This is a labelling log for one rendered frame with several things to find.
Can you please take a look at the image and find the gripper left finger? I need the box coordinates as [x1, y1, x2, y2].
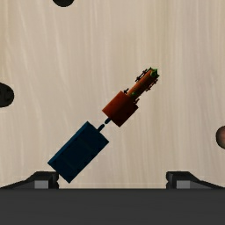
[0, 171, 60, 190]

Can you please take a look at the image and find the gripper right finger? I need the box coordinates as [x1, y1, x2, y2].
[165, 171, 225, 190]

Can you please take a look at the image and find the black mug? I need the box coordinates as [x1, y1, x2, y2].
[0, 82, 15, 108]
[52, 0, 75, 8]

